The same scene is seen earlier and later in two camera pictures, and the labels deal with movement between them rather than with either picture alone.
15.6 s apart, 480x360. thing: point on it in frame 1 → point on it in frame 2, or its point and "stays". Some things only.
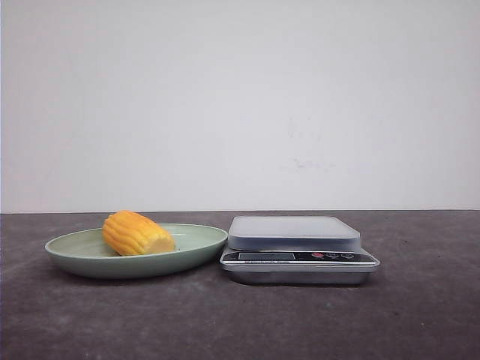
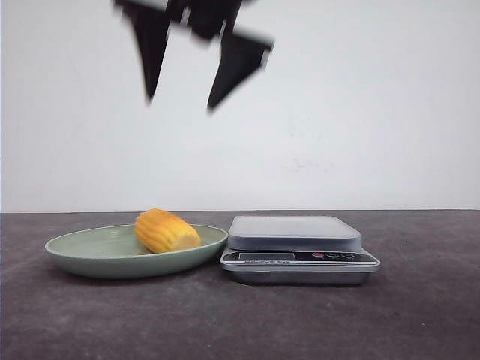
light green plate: [87, 253] stays
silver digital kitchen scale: [295, 250] stays
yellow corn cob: [126, 232] → [160, 231]
